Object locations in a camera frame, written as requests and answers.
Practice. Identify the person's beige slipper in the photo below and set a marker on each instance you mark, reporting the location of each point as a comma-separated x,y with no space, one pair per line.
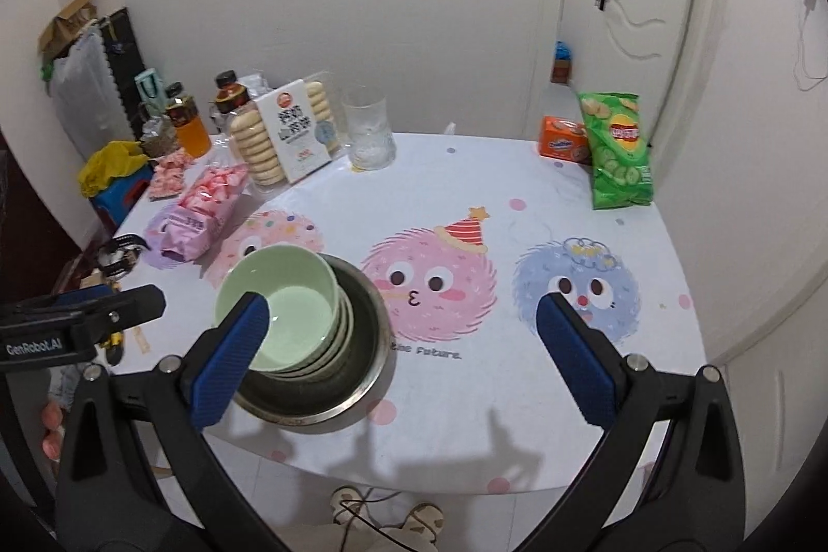
346,510
424,519

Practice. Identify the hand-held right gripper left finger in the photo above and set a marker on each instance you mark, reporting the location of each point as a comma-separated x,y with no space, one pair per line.
233,358

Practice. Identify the orange snack box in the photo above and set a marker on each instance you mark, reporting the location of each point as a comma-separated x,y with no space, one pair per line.
563,141

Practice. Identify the yellow cloth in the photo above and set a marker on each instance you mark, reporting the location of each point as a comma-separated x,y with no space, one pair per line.
113,164

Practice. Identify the green potato chips bag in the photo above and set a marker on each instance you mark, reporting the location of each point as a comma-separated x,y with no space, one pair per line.
618,151

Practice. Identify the white plastic packet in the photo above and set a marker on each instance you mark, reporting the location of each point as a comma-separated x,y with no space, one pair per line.
259,81

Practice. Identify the printed white tablecloth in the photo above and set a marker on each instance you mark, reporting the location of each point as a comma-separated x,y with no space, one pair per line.
491,203

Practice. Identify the large green ceramic bowl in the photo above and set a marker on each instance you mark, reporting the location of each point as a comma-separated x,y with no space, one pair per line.
350,325

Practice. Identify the dark bottle with black cap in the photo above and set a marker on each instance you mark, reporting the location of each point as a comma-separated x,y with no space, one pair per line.
229,93

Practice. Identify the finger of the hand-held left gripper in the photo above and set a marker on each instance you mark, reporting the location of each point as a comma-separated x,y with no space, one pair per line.
64,298
129,309

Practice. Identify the green and white carton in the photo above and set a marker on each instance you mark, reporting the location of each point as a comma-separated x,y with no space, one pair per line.
149,86

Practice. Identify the small green ribbed bowl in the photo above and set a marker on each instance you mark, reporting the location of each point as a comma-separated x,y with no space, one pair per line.
297,300

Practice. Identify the blue and brown bottle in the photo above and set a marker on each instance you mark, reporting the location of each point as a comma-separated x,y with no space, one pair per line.
561,64

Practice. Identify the blue box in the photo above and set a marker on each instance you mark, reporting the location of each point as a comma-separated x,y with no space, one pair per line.
120,199

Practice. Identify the clear textured glass cup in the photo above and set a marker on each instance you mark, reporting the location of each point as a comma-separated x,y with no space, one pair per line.
373,151
365,109

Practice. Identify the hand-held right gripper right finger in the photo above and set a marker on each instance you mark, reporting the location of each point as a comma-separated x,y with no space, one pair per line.
576,358

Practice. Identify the black foam panel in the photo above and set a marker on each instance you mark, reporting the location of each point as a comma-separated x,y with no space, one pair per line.
126,67

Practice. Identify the pink marshmallow bag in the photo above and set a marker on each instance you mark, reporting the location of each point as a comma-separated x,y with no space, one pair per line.
194,216

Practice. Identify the black wrist watch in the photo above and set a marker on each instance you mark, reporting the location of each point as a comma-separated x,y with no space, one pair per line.
123,254

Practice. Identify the small pink candy bag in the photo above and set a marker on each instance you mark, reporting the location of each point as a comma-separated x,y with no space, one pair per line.
169,175

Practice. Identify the large stained steel bowl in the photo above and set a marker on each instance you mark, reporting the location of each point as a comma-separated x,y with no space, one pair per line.
323,419

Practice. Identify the clear plastic bag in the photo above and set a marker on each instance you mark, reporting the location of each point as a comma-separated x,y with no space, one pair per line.
87,93

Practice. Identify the clear plastic biscuit box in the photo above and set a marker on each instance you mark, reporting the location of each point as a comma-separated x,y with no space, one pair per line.
291,131

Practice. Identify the yellow and black tool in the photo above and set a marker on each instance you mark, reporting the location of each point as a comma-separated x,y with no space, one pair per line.
116,338

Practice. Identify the orange juice bottle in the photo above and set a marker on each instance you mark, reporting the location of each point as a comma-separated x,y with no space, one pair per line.
191,131

